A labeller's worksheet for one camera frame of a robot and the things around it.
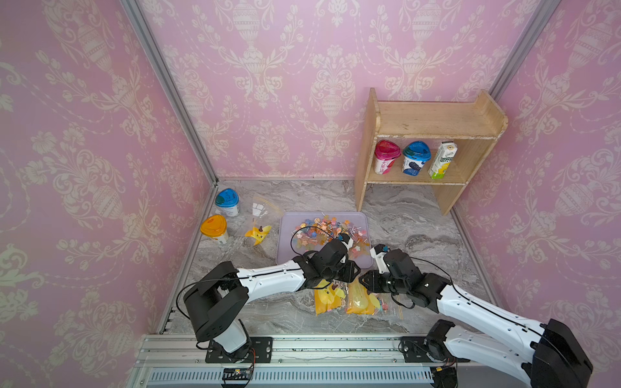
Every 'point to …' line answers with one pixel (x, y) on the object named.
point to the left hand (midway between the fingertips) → (359, 273)
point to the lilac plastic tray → (286, 250)
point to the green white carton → (445, 153)
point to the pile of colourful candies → (320, 229)
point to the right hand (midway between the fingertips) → (361, 280)
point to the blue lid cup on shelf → (415, 155)
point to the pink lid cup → (386, 152)
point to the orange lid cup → (215, 226)
